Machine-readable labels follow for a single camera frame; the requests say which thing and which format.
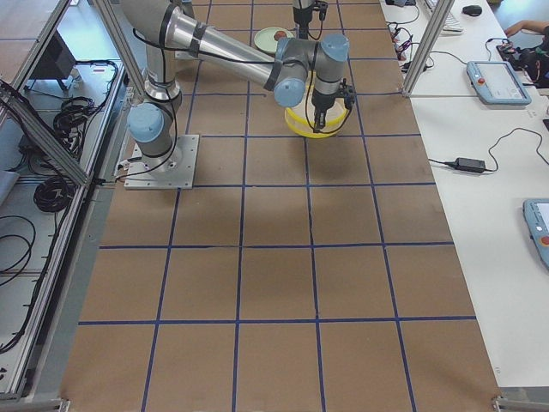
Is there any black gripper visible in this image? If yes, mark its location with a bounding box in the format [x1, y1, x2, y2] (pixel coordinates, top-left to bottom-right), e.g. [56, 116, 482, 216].
[311, 92, 337, 133]

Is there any teach pendant near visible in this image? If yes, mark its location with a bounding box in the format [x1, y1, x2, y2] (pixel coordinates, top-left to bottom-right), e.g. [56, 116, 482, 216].
[522, 198, 549, 267]

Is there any brown bun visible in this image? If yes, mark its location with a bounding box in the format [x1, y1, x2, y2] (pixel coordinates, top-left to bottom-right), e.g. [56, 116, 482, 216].
[274, 30, 287, 40]

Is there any coiled black cable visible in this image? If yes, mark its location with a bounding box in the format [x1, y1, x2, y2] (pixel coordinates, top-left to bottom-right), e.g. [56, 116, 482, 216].
[33, 176, 76, 215]

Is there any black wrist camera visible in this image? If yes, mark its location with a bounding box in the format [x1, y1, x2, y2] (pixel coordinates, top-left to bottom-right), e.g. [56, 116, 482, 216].
[340, 78, 356, 112]

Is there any yellow steamer top layer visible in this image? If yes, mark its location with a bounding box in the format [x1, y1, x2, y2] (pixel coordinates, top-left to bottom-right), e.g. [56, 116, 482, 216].
[284, 87, 347, 138]

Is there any black computer mouse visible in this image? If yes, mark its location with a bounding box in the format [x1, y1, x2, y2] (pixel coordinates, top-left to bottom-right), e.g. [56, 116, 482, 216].
[462, 4, 483, 17]

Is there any aluminium frame post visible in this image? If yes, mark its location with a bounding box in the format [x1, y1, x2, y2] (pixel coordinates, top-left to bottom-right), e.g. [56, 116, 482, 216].
[401, 0, 455, 97]

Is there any mint green plate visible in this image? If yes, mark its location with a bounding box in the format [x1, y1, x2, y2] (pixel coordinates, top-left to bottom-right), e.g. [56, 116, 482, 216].
[254, 27, 293, 54]

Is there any teach pendant far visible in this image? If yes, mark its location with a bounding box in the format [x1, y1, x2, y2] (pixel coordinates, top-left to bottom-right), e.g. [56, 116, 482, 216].
[466, 61, 531, 106]

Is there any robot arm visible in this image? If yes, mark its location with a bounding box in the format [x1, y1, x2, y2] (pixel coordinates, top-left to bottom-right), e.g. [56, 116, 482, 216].
[293, 0, 329, 40]
[121, 1, 356, 133]

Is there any black power adapter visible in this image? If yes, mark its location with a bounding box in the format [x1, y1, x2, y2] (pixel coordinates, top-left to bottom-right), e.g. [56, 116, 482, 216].
[443, 157, 487, 173]

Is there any teach pendant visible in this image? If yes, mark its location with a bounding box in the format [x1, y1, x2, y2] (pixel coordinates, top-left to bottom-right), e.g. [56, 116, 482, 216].
[466, 61, 531, 106]
[522, 198, 549, 267]

